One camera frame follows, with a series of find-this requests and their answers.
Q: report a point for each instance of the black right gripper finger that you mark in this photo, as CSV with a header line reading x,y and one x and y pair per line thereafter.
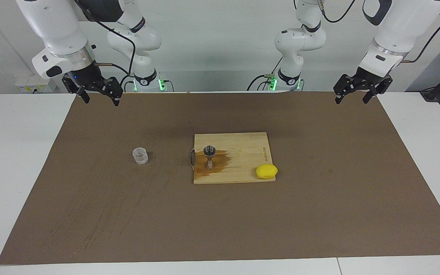
x,y
71,86
113,87

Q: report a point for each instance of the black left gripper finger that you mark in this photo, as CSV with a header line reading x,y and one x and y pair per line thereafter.
x,y
344,84
381,87

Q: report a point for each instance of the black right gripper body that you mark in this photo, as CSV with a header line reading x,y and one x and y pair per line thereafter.
x,y
87,74

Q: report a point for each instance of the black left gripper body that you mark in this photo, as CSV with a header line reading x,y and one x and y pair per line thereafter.
x,y
369,78

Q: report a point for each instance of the steel double jigger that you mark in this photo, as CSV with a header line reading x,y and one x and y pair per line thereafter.
x,y
209,151

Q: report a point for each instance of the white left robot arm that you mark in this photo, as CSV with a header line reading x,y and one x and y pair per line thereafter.
x,y
403,23

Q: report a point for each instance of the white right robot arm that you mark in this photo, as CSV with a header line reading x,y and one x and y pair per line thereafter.
x,y
52,23

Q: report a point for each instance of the white power strip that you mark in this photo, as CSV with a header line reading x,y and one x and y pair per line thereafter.
x,y
34,84

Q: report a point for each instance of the yellow lemon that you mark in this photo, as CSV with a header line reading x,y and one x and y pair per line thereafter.
x,y
266,171

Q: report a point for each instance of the wooden cutting board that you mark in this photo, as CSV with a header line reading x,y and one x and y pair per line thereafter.
x,y
243,147

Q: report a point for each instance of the brown table mat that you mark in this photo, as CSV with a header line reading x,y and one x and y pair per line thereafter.
x,y
128,221

